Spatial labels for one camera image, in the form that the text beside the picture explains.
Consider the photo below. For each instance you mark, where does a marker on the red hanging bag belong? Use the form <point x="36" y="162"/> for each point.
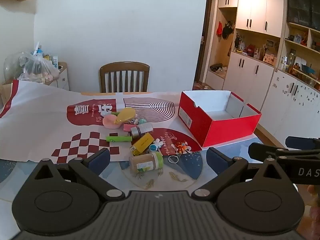
<point x="219" y="28"/>

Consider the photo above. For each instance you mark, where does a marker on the pink small item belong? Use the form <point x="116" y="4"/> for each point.
<point x="127" y="127"/>

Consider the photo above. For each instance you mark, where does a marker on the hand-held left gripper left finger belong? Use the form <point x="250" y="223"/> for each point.
<point x="100" y="158"/>

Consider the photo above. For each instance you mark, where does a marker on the red patterned doormat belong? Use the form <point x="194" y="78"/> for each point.
<point x="200" y="86"/>

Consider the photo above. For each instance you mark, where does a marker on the red white printed tablecloth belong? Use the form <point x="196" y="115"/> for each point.
<point x="50" y="120"/>

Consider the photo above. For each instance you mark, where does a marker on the row of shelf ornaments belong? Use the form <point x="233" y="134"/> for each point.
<point x="250" y="50"/>

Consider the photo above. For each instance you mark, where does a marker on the clear plastic bag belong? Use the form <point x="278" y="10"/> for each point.
<point x="37" y="67"/>

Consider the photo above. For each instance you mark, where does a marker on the brown wooden chair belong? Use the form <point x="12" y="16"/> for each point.
<point x="125" y="67"/>

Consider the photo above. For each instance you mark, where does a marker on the black shoes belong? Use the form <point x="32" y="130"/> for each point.
<point x="216" y="67"/>

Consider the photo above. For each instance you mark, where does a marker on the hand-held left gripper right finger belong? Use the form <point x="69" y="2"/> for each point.
<point x="216" y="160"/>

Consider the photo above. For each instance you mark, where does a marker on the green lip balm tube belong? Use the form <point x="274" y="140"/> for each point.
<point x="118" y="139"/>

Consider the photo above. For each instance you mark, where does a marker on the black hanging bag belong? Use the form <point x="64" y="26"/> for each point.
<point x="227" y="30"/>

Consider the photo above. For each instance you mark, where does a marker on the blue yellow packet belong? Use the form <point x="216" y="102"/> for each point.
<point x="41" y="52"/>

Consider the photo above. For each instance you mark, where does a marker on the pink plastic container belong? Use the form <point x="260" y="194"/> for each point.
<point x="110" y="122"/>

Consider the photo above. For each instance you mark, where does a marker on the person's right hand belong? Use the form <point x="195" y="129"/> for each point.
<point x="314" y="205"/>

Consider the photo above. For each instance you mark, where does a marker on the dark wooden door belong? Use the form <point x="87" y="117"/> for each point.
<point x="205" y="30"/>

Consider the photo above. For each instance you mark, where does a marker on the small bottle with white label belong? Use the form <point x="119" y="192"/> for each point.
<point x="145" y="128"/>

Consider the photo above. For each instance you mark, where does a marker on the small yellow box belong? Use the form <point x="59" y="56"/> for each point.
<point x="142" y="143"/>

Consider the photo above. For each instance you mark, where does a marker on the yellow plastic container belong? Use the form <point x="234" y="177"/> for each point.
<point x="125" y="115"/>

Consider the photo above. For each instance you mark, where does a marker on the mint green small toy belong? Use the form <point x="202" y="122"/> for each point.
<point x="142" y="122"/>

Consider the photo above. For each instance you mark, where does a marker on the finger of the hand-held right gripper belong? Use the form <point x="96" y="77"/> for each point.
<point x="300" y="143"/>
<point x="260" y="150"/>

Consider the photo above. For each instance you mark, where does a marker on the red cardboard box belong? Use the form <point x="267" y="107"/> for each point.
<point x="232" y="130"/>

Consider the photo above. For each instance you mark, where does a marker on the toothpick jar with green lid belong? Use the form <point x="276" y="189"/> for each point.
<point x="145" y="162"/>

